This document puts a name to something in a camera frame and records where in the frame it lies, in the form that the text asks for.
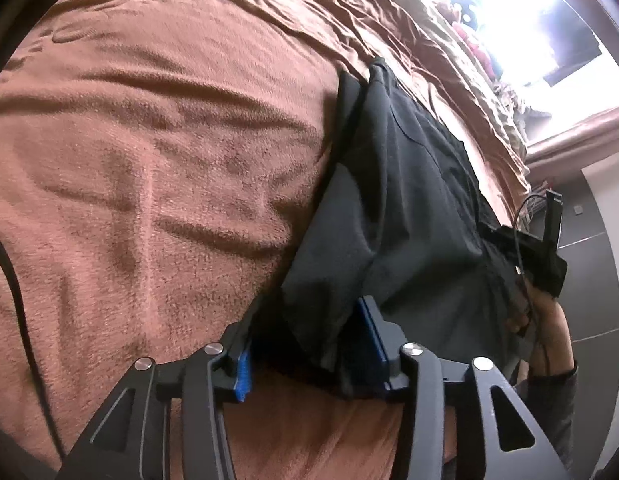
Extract black garment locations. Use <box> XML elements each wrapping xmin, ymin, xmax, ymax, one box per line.
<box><xmin>254</xmin><ymin>59</ymin><xmax>518</xmax><ymax>398</ymax></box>

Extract hanging dark clothes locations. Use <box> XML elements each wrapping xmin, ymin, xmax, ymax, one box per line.
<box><xmin>541</xmin><ymin>0</ymin><xmax>601</xmax><ymax>87</ymax></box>

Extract dark wardrobe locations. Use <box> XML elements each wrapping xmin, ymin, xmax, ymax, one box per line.
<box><xmin>556</xmin><ymin>172</ymin><xmax>619</xmax><ymax>479</ymax></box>

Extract beige duvet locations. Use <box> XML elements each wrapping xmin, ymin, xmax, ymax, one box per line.
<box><xmin>392</xmin><ymin>0</ymin><xmax>526</xmax><ymax>162</ymax></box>

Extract pink curtain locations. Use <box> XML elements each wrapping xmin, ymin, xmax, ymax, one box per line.
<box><xmin>525</xmin><ymin>107</ymin><xmax>619</xmax><ymax>184</ymax></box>

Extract rust brown bed blanket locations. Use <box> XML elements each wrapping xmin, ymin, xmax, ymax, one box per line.
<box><xmin>0</xmin><ymin>0</ymin><xmax>533</xmax><ymax>480</ymax></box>

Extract black cable left camera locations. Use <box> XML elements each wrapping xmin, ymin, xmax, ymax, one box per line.
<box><xmin>0</xmin><ymin>226</ymin><xmax>68</xmax><ymax>461</ymax></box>

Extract person right hand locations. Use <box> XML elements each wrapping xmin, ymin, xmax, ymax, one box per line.
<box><xmin>507</xmin><ymin>278</ymin><xmax>575</xmax><ymax>377</ymax></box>

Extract pink plush toy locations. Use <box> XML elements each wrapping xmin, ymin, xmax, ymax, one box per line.
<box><xmin>451</xmin><ymin>22</ymin><xmax>497</xmax><ymax>81</ymax></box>

